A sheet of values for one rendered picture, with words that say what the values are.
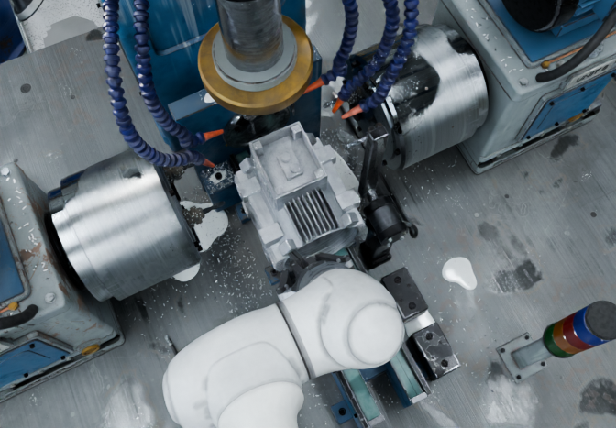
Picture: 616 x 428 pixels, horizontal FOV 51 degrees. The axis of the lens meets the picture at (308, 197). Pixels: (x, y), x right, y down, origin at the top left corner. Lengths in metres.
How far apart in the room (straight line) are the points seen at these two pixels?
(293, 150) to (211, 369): 0.54
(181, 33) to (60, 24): 1.19
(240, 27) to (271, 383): 0.46
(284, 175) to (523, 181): 0.64
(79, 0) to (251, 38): 1.56
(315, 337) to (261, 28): 0.42
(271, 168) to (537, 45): 0.54
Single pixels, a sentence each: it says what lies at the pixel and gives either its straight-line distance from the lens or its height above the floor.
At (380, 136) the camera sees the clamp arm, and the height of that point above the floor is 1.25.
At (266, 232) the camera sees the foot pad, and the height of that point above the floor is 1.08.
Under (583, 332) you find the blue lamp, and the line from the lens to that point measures 1.09.
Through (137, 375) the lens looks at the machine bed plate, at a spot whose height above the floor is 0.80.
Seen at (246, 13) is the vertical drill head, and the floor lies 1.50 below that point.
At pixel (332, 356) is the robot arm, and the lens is 0.75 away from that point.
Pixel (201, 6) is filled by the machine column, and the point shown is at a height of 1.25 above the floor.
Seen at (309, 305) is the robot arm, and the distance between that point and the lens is 0.76.
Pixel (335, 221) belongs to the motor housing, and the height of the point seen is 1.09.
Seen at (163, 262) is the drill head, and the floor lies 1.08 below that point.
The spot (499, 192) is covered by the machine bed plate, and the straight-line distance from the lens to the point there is 1.55.
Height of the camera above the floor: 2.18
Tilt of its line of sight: 68 degrees down
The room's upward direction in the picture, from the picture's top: 1 degrees counter-clockwise
